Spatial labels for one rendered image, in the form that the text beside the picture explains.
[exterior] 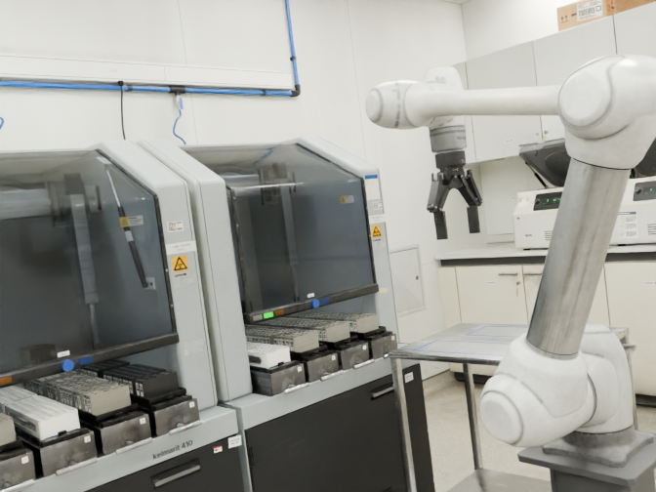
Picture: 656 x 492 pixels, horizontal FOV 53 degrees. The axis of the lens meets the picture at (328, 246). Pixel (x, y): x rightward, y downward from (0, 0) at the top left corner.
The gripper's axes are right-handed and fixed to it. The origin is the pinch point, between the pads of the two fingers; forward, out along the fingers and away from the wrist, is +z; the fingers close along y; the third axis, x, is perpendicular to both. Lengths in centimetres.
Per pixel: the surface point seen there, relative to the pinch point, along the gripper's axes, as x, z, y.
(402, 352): 38, 38, 15
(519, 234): 120, 19, 220
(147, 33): 186, -105, 22
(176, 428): 66, 46, -51
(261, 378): 72, 41, -17
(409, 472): 41, 77, 15
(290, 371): 66, 40, -9
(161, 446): 66, 49, -56
